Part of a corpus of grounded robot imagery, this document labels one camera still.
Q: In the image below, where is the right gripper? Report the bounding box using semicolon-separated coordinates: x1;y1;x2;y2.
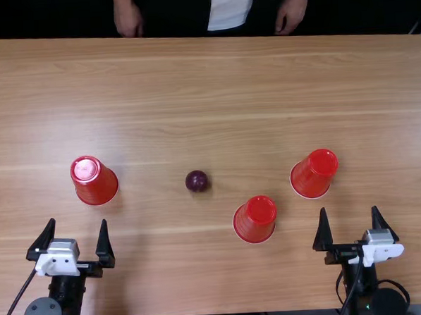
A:
310;203;402;267

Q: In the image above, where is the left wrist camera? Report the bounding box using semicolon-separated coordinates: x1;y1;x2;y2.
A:
33;236;82;280

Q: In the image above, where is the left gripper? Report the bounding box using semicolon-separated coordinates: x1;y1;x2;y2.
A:
24;214;116;283

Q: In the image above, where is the black cable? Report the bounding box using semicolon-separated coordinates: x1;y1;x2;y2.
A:
377;277;413;310
0;267;42;315
333;246;368;315

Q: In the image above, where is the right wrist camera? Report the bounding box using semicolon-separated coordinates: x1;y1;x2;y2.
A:
346;226;406;268

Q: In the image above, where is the person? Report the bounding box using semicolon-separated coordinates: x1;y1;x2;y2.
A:
111;0;321;45

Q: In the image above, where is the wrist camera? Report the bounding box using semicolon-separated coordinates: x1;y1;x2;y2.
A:
33;236;82;280
346;226;406;268

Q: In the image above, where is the dark purple ball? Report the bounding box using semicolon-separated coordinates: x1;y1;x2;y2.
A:
184;169;210;194

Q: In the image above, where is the red cup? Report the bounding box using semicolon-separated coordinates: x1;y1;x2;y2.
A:
68;154;121;208
231;194;280;246
288;147;341;201

